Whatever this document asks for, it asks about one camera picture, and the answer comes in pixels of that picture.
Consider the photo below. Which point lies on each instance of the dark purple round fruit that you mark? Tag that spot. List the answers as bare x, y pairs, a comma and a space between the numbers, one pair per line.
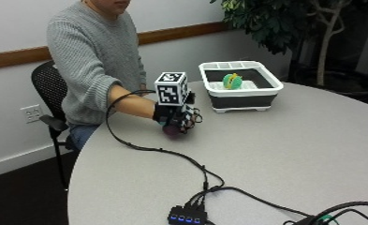
173, 130

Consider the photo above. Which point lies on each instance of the white marker cube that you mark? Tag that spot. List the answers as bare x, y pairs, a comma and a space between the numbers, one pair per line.
170, 88

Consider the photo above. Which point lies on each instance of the green and yellow toy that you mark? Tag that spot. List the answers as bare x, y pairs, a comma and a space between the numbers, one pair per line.
232, 81

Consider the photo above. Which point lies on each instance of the white and black collapsible tub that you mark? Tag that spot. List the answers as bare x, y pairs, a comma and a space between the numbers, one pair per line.
239, 86

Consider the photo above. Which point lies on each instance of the the person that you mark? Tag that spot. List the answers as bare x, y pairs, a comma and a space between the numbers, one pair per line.
92, 59

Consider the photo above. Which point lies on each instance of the black usb hub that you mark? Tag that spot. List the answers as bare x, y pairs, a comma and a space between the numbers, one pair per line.
187, 215

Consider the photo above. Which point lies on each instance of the black mesh office chair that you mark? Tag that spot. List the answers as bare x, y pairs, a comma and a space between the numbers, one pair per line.
50, 103

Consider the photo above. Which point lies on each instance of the green potted tree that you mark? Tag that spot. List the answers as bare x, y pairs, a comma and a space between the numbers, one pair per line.
291, 28

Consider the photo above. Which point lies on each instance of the green connector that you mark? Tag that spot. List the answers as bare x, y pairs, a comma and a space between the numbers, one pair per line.
325, 218

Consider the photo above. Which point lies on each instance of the wooden wall rail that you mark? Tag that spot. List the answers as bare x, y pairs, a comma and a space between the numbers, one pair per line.
108, 43

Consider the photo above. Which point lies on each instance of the white wall outlet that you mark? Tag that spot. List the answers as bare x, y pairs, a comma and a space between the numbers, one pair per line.
31, 113

